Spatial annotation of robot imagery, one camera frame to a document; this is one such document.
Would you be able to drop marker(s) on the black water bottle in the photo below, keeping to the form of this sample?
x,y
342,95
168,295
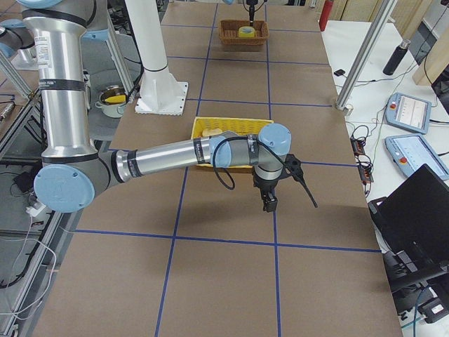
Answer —
x,y
396,57

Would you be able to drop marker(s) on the white enamel pot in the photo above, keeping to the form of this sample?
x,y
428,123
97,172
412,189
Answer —
x,y
112,101

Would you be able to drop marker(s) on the blue teach pendant far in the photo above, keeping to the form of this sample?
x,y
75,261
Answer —
x,y
409,113

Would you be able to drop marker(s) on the blue teach pendant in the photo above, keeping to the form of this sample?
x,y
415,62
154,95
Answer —
x,y
410,152
409,113

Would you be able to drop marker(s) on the aluminium frame post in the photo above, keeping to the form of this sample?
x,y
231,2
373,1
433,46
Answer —
x,y
363,54

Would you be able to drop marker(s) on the blue teach pendant near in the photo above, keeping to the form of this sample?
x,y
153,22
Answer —
x,y
410,152

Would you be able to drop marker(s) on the yellow tape roll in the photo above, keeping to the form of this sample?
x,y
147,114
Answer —
x,y
246,32

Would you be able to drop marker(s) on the black laptop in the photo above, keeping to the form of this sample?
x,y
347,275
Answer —
x,y
414,217

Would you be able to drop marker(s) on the brown wicker basket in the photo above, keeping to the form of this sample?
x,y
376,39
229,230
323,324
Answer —
x,y
228,32

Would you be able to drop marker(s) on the yellow woven basket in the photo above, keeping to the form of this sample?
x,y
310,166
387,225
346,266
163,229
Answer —
x,y
239,126

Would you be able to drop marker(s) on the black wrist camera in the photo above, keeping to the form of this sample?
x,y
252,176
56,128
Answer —
x,y
293,167

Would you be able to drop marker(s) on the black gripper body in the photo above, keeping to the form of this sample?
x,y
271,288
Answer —
x,y
265,186
251,11

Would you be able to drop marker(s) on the red cylinder bottle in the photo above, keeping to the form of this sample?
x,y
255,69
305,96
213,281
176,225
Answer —
x,y
325,14

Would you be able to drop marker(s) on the small black device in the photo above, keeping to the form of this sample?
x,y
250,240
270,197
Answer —
x,y
339,72

